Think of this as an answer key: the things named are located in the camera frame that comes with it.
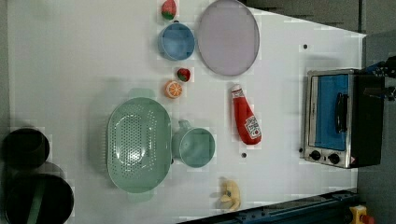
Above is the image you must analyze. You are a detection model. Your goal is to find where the red plush ketchup bottle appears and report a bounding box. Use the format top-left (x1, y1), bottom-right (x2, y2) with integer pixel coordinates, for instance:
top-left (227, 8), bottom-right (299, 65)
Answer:
top-left (231, 84), bottom-right (262, 145)

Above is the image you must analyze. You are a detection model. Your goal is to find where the green plastic strainer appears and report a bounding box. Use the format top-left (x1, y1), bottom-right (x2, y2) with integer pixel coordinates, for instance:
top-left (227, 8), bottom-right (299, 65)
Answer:
top-left (106, 88), bottom-right (172, 202)

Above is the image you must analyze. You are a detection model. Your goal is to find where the toy orange half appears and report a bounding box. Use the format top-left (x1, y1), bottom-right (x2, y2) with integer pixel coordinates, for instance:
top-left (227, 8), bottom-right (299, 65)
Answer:
top-left (164, 80), bottom-right (183, 99)

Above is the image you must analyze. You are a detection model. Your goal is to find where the green plastic cup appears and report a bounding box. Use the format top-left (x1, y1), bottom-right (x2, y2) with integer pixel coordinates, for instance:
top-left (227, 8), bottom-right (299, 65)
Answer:
top-left (171, 119), bottom-right (216, 168)

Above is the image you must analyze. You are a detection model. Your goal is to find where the small toy strawberry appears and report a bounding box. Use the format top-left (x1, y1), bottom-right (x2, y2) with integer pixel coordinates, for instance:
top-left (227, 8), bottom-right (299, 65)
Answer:
top-left (177, 68), bottom-right (191, 82)

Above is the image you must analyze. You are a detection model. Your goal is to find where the blue plastic cup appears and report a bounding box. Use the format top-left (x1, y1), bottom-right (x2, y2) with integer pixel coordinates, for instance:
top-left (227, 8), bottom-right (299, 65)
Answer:
top-left (157, 21), bottom-right (195, 61)

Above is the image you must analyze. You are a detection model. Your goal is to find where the purple round plate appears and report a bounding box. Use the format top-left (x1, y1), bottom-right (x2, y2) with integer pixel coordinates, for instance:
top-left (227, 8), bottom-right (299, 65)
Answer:
top-left (197, 0), bottom-right (260, 76)

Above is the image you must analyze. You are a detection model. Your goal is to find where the toy banana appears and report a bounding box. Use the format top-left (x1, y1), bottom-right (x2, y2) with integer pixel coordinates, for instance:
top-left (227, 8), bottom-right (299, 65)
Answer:
top-left (219, 179), bottom-right (241, 212)

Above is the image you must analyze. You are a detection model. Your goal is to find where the toy watermelon slice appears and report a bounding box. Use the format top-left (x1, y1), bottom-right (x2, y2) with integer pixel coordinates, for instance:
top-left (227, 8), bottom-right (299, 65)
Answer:
top-left (161, 0), bottom-right (177, 21)

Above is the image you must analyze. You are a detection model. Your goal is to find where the silver black toaster oven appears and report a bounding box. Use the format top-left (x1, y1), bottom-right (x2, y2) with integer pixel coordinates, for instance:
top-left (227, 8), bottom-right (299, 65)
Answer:
top-left (304, 69), bottom-right (385, 169)

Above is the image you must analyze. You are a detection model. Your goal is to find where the small black cylinder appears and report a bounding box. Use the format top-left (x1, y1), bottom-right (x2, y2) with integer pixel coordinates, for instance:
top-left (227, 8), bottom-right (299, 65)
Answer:
top-left (2, 128), bottom-right (50, 170)

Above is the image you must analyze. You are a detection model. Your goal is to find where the large black round bin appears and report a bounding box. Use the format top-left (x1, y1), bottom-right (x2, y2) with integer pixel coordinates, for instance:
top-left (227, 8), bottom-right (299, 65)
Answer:
top-left (5, 174), bottom-right (74, 224)

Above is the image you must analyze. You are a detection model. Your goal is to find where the yellow red emergency button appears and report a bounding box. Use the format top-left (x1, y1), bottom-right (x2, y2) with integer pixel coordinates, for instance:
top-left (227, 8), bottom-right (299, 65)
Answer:
top-left (349, 205), bottom-right (375, 224)

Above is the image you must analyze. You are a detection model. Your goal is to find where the blue metal table rail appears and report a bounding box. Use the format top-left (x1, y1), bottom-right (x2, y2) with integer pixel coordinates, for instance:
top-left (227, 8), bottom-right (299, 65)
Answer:
top-left (179, 190), bottom-right (360, 224)

